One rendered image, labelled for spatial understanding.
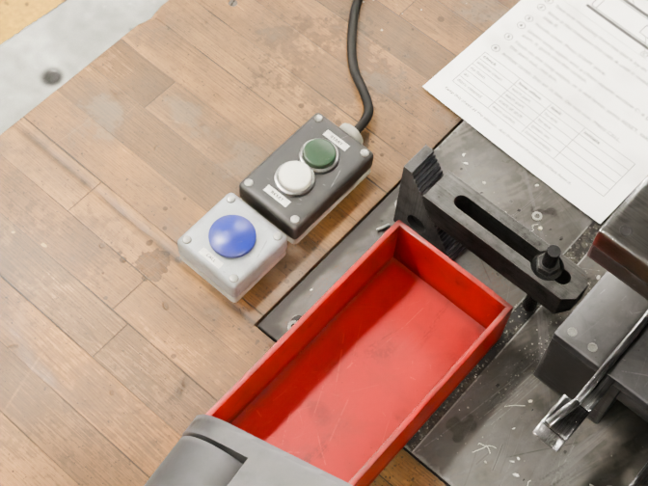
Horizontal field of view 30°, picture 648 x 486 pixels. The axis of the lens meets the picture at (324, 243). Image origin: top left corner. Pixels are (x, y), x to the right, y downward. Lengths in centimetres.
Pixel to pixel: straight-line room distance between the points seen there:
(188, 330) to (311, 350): 10
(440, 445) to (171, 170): 34
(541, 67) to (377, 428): 40
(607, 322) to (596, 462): 12
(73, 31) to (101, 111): 123
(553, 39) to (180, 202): 40
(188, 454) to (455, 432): 48
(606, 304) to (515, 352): 10
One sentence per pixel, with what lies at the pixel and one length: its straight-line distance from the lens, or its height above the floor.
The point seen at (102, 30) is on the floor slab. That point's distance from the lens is 235.
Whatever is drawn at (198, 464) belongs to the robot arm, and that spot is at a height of 131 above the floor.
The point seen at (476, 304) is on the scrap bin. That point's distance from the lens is 101.
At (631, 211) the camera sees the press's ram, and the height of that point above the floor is 114.
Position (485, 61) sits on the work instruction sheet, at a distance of 118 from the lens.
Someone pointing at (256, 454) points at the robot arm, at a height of 132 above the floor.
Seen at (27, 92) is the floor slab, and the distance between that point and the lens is 229.
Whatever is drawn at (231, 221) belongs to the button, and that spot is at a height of 94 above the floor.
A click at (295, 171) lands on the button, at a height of 94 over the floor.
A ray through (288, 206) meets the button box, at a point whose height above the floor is 93.
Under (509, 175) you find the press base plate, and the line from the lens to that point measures 111.
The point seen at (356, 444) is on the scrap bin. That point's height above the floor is 91.
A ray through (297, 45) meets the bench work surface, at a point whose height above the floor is 90.
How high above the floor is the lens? 182
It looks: 61 degrees down
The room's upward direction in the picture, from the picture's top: 6 degrees clockwise
